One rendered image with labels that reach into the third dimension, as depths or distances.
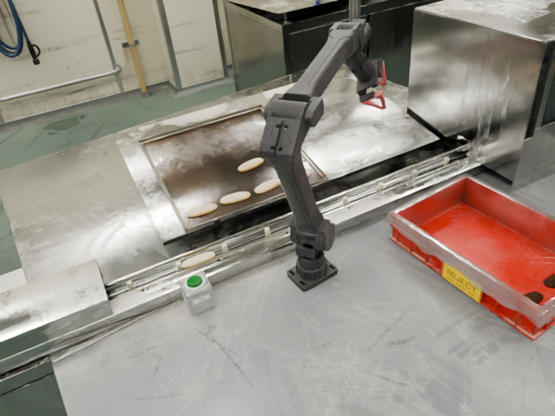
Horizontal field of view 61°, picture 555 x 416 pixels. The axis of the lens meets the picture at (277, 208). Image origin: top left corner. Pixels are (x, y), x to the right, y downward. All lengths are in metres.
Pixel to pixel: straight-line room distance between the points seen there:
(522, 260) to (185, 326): 0.91
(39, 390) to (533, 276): 1.31
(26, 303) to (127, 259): 0.32
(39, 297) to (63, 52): 3.72
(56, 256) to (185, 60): 3.41
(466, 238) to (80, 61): 4.09
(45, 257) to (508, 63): 1.52
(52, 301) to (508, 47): 1.42
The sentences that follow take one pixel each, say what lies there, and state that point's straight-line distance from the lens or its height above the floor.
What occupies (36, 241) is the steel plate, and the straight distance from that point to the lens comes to 1.75.
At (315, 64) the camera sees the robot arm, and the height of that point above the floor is 1.38.
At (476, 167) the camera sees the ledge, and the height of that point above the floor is 0.86.
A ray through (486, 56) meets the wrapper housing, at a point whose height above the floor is 1.22.
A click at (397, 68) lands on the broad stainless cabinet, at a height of 0.45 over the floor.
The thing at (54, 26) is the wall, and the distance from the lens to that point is 4.84.
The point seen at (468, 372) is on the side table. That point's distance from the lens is 1.17.
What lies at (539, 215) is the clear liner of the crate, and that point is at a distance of 1.46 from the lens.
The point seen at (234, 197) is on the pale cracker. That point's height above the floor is 0.91.
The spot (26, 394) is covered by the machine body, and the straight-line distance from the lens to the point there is 1.44.
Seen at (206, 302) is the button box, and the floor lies 0.85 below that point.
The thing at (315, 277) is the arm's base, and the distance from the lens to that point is 1.29.
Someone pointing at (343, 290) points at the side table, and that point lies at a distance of 1.29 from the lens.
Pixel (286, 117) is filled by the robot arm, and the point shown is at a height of 1.34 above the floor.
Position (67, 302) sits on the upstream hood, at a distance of 1.31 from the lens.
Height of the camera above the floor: 1.75
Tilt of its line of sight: 36 degrees down
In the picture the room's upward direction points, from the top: 7 degrees counter-clockwise
